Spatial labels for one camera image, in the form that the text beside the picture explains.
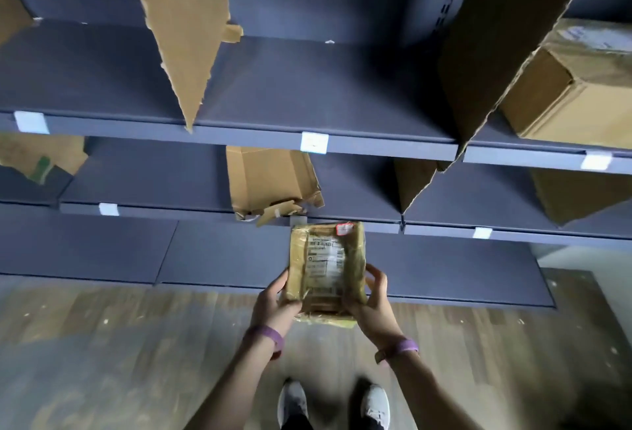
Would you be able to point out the green-taped parcel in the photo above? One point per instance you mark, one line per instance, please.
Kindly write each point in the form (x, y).
(323, 266)

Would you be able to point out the person's left forearm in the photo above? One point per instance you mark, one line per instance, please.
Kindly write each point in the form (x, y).
(232, 390)

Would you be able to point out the black trousers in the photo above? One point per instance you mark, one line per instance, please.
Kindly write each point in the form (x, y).
(296, 424)

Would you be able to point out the grey metal shelving unit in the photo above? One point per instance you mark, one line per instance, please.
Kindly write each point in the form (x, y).
(296, 84)

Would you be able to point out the plain brown cardboard parcel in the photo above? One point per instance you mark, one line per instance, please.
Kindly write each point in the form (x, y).
(582, 94)

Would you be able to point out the dark grey shelving unit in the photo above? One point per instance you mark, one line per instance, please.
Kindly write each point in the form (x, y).
(314, 142)

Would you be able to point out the person's right forearm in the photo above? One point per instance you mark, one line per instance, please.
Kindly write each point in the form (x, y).
(429, 395)

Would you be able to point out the person's left hand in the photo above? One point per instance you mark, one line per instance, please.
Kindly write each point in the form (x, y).
(274, 311)

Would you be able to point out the white sneaker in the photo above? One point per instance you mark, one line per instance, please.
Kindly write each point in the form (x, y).
(292, 402)
(375, 407)

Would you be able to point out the purple wristband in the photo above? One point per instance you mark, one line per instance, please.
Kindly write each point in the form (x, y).
(269, 333)
(402, 347)

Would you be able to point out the person's right hand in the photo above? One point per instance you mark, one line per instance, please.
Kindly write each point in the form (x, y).
(377, 318)

